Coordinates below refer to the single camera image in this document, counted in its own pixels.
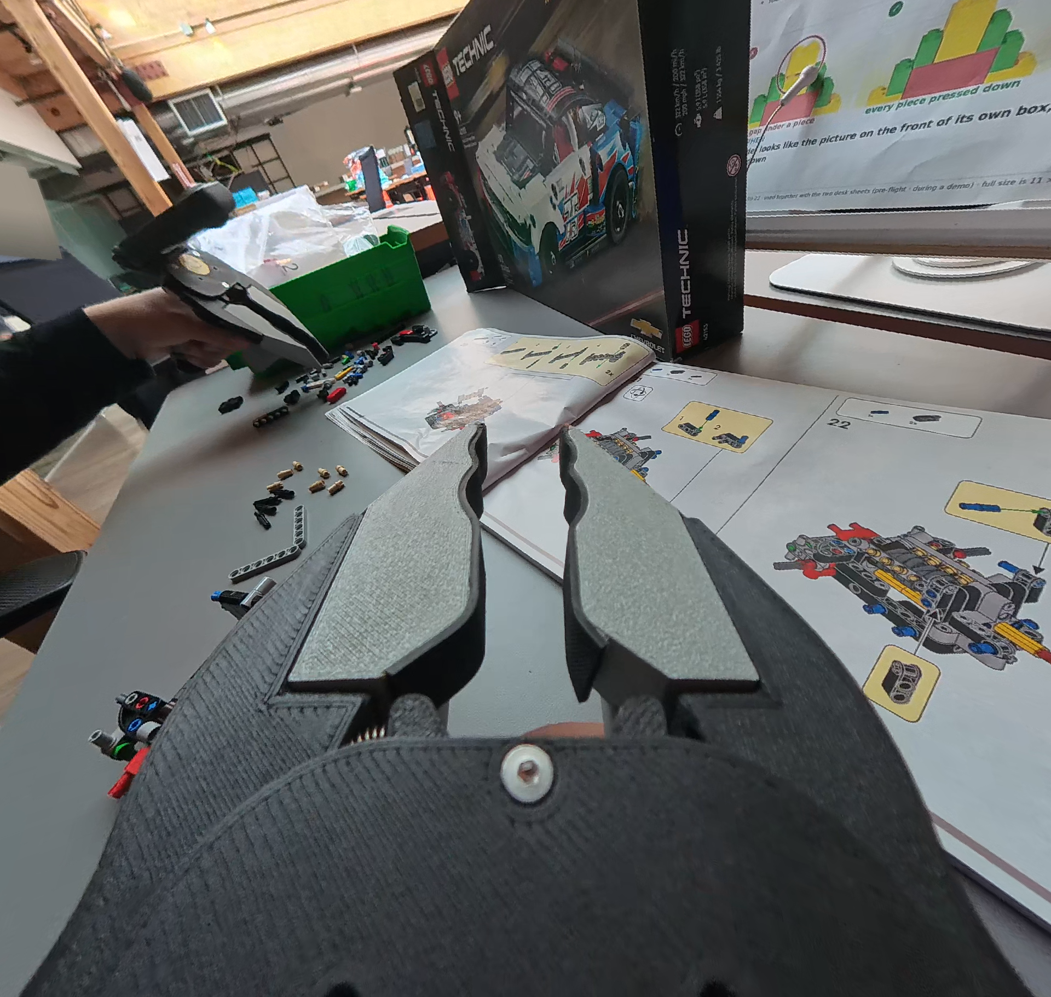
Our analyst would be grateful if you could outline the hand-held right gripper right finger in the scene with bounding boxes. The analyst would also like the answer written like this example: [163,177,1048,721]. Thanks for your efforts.
[560,426,760,706]

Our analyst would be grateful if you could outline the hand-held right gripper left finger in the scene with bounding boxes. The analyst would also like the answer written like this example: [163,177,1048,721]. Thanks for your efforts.
[287,421,489,717]

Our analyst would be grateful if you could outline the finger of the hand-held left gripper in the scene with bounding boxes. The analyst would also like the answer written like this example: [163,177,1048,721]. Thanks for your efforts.
[184,291,325,366]
[215,273,331,361]

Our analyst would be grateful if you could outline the scatter of small lego pins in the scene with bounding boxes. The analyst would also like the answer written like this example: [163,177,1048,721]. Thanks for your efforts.
[275,339,395,407]

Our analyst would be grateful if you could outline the person's left forearm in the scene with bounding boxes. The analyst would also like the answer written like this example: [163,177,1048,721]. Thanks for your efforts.
[0,308,157,485]

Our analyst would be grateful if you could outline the cluster of tan lego pins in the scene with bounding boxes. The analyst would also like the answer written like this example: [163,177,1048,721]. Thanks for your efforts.
[275,461,350,496]

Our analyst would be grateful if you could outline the grey L-shaped lego beam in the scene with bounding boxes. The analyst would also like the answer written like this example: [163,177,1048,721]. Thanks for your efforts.
[228,505,310,584]

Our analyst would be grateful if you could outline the small black blue lego assembly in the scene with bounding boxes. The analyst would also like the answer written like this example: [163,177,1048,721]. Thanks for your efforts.
[210,577,278,616]

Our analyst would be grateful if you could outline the folded lego instruction booklet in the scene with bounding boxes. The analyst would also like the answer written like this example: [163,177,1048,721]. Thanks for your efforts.
[327,328,656,493]

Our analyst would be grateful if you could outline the multicolour lego assembly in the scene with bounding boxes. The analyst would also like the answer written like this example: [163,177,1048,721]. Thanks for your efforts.
[89,689,177,798]

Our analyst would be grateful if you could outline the large black lego set box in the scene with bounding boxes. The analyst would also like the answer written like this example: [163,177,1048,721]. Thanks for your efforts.
[434,0,752,362]

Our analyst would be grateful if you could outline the person's left hand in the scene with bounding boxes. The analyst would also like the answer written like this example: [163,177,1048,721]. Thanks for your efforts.
[86,289,254,374]

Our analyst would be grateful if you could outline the clear plastic bags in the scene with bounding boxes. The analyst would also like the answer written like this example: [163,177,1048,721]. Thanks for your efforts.
[193,184,391,276]

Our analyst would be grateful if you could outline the white paper sheet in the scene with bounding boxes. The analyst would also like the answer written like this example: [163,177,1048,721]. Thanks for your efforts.
[115,114,171,183]

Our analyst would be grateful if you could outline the green plastic bin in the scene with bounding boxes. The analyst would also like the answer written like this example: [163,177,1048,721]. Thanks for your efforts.
[226,225,432,376]

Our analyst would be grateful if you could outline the distant cluttered worktables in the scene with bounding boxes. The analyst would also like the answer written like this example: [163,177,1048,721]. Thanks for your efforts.
[328,143,448,202]

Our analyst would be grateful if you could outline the large open instruction manual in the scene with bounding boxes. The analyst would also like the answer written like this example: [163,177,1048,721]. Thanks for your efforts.
[480,361,1051,908]

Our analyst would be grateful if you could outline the black office chair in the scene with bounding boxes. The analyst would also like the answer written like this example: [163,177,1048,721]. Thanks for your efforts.
[0,549,87,641]

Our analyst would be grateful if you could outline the white desk mat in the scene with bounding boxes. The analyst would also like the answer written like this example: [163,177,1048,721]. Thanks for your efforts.
[769,254,1051,333]

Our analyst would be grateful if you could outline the white monitor stand base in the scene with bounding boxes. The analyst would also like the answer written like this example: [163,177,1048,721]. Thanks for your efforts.
[891,254,1051,280]

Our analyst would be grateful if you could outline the computer monitor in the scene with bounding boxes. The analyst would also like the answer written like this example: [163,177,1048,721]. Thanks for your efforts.
[743,0,1051,259]

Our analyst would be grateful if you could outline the small white microphone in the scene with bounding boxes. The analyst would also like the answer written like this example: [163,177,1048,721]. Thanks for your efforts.
[776,63,824,107]

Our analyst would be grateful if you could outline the wall air conditioner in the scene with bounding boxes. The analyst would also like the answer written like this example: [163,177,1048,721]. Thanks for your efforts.
[168,88,229,135]

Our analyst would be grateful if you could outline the wooden support post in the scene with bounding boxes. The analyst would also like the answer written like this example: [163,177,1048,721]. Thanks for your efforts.
[0,0,174,214]

